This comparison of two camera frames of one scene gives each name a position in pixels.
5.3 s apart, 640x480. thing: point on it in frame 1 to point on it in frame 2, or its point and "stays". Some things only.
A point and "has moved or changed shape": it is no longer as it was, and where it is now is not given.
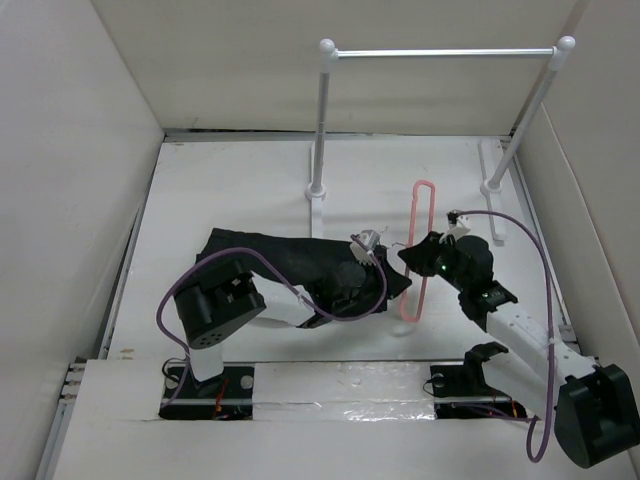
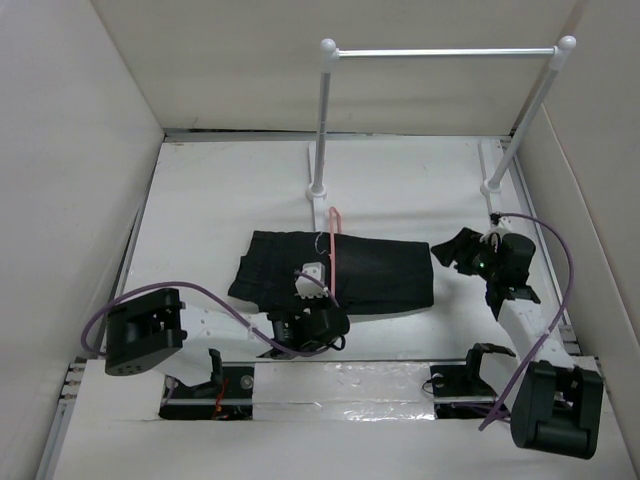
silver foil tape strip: [348, 391] stays
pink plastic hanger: [411, 232] to [332, 243]
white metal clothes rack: [562, 49] stays
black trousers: [337, 279] has moved or changed shape
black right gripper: [420, 254] to [459, 249]
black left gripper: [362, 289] to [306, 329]
